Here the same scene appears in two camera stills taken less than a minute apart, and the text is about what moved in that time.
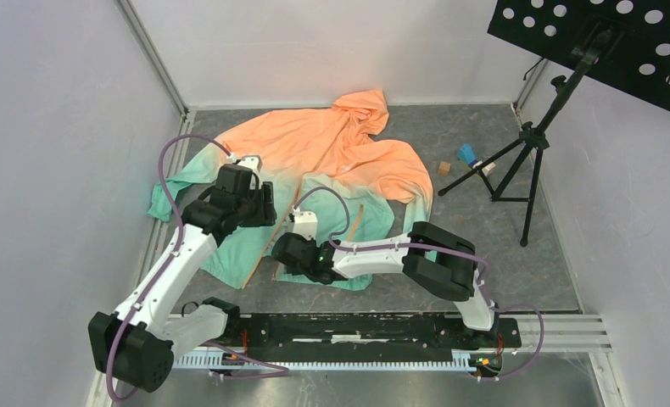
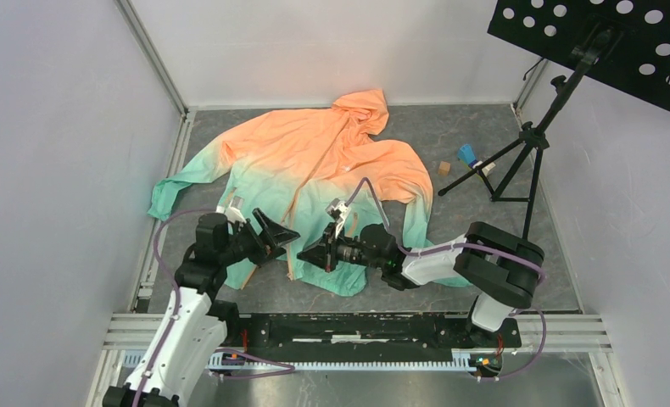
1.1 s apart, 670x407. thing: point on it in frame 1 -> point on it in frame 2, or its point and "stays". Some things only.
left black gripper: (265, 214) -> (272, 234)
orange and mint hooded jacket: (332, 161) stays
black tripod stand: (525, 181) stays
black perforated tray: (651, 52) stays
